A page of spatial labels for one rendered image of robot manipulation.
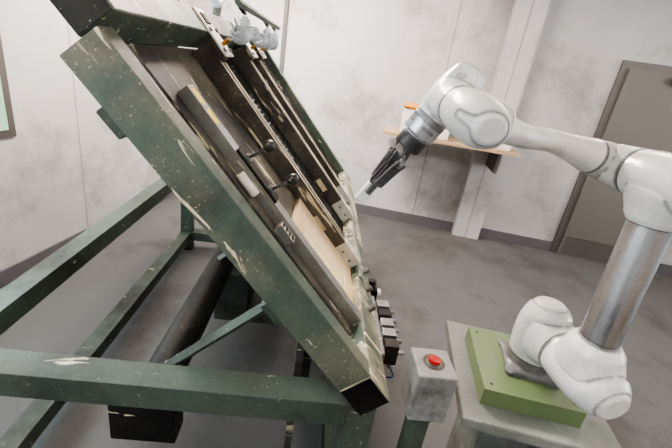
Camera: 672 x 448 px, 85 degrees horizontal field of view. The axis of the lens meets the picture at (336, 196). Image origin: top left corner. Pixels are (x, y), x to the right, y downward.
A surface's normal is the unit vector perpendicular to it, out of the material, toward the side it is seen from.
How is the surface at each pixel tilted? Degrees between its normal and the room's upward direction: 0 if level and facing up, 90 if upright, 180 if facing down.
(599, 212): 90
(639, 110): 90
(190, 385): 0
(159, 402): 90
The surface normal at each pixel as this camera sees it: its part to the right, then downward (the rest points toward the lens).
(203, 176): 0.02, 0.35
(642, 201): -0.98, 0.04
